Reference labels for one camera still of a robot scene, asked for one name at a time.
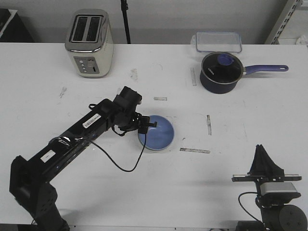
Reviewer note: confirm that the glass pot lid blue knob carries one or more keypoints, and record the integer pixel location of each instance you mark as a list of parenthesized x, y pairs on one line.
[(222, 68)]

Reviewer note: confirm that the blue bowl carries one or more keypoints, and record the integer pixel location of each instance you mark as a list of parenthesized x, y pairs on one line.
[(159, 137)]

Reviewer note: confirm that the white slotted shelf upright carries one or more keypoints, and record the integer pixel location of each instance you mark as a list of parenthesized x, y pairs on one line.
[(282, 21)]

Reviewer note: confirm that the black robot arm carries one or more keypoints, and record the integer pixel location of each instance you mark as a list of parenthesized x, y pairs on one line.
[(30, 179), (277, 215)]

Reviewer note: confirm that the white crumpled object on shelf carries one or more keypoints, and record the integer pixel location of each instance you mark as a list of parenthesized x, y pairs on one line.
[(302, 40)]

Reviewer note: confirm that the dark blue saucepan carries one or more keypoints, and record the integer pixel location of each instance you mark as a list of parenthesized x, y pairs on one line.
[(225, 88)]

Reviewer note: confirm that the silver two-slot toaster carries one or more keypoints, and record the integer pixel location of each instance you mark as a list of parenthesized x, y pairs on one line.
[(89, 43)]

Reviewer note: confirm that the black tripod pole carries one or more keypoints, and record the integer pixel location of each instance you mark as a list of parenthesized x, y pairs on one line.
[(124, 8)]

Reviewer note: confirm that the clear plastic food container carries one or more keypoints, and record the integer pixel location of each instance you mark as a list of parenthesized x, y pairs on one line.
[(210, 41)]

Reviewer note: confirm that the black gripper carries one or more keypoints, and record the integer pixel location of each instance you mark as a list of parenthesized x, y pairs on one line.
[(127, 120), (273, 173)]

